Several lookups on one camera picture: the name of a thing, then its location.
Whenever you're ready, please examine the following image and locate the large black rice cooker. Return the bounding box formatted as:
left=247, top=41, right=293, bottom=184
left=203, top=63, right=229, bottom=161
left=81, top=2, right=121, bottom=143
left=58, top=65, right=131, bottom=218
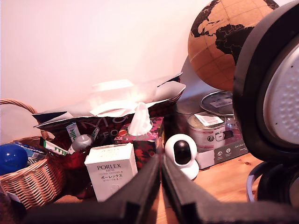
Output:
left=232, top=0, right=299, bottom=207

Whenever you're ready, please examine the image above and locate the white Porlex box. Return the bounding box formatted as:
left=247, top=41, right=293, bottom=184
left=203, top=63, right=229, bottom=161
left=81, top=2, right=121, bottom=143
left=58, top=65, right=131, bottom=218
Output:
left=84, top=142, right=139, bottom=203

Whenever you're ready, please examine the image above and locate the floral tissue box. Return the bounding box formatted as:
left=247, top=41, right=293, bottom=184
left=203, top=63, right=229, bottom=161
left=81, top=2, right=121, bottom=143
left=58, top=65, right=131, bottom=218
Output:
left=114, top=102, right=165, bottom=169

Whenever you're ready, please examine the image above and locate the grey cardboard box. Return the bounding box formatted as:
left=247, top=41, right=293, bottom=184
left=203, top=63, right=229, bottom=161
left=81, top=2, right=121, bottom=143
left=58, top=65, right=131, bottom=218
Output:
left=195, top=137, right=249, bottom=170

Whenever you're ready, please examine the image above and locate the pink labelled tin can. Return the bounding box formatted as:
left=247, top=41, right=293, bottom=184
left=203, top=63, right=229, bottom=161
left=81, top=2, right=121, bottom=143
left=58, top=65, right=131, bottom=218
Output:
left=186, top=112, right=227, bottom=150

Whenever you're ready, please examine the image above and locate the red glass bowl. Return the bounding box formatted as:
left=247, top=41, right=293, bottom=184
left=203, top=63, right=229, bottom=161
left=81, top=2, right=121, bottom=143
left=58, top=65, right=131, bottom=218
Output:
left=46, top=132, right=100, bottom=199

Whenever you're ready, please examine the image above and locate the grey round capsule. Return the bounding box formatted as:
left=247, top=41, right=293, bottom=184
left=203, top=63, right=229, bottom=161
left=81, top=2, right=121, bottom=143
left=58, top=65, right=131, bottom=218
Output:
left=68, top=133, right=94, bottom=154

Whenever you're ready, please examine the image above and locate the floral paper gift bag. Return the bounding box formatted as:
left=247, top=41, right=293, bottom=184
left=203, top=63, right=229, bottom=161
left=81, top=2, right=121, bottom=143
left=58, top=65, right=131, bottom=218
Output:
left=32, top=72, right=186, bottom=143

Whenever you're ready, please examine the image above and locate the round metal tin with label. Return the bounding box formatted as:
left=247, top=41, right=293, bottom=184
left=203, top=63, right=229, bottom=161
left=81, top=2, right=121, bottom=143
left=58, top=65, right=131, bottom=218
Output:
left=200, top=91, right=235, bottom=116

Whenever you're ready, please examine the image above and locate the blue printed packet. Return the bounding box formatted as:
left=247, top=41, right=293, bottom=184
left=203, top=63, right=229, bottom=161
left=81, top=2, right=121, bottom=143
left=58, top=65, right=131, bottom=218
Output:
left=14, top=140, right=47, bottom=167

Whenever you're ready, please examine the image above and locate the blue ball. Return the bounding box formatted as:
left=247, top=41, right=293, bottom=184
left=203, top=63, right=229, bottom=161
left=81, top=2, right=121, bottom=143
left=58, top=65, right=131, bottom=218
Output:
left=0, top=143, right=29, bottom=176

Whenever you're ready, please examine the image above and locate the cork world globe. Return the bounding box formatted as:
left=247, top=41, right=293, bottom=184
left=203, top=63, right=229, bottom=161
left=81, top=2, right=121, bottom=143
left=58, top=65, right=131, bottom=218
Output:
left=187, top=0, right=280, bottom=92

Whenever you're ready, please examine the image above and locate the dark cloth with white tag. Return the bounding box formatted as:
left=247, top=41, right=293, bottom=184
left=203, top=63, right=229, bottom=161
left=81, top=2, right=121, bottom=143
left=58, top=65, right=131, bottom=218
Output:
left=0, top=185, right=27, bottom=224

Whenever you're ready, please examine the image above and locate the white round security camera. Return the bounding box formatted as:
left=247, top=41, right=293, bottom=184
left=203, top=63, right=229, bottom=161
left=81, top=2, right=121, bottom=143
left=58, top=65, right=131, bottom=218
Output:
left=164, top=133, right=200, bottom=181

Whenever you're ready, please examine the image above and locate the wicker basket with handle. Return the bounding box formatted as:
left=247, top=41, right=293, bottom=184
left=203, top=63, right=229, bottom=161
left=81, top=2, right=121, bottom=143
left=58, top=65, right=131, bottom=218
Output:
left=0, top=98, right=67, bottom=210

